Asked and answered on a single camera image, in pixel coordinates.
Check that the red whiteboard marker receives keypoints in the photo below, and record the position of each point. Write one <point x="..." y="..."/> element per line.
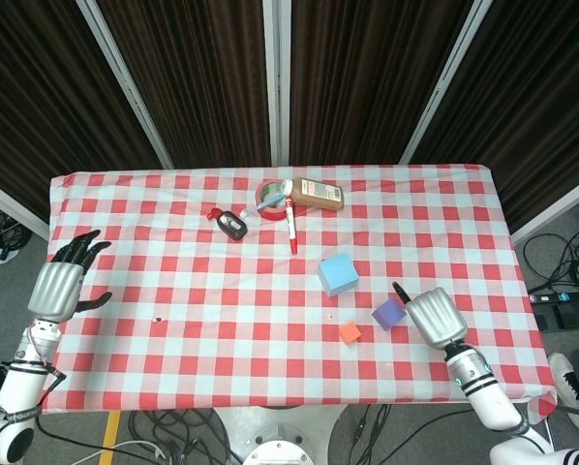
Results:
<point x="292" y="227"/>

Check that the blue toothbrush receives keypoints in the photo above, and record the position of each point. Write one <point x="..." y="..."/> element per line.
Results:
<point x="260" y="206"/>

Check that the white sneaker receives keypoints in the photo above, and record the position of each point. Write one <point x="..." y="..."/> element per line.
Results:
<point x="572" y="382"/>

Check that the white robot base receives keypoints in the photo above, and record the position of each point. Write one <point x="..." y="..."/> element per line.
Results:
<point x="280" y="431"/>

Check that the large blue foam cube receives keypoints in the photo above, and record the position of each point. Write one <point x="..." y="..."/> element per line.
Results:
<point x="338" y="275"/>

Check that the black bottle with red cap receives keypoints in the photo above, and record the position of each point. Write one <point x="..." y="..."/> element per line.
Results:
<point x="232" y="225"/>

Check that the brown juice bottle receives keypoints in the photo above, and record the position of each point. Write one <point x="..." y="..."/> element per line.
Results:
<point x="318" y="194"/>

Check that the small orange foam cube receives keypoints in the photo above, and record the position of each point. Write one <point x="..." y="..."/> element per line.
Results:
<point x="349" y="333"/>

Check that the dark curtain partition panel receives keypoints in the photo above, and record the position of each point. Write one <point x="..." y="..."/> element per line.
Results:
<point x="367" y="72"/>
<point x="38" y="97"/>
<point x="197" y="72"/>
<point x="536" y="97"/>

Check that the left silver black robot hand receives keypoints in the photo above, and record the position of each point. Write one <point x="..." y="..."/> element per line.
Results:
<point x="54" y="290"/>

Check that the black power strip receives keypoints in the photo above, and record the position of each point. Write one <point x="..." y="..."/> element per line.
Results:
<point x="560" y="296"/>

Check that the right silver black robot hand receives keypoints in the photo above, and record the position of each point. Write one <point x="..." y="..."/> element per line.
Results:
<point x="437" y="317"/>

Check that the red tape roll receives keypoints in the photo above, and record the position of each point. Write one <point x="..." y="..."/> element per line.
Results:
<point x="273" y="213"/>

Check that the black power adapter block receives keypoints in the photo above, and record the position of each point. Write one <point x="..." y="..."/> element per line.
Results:
<point x="568" y="317"/>

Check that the purple foam cube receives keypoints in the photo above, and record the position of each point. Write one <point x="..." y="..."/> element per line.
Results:
<point x="388" y="315"/>

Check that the red white checkered tablecloth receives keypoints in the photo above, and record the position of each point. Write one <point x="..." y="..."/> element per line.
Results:
<point x="222" y="329"/>

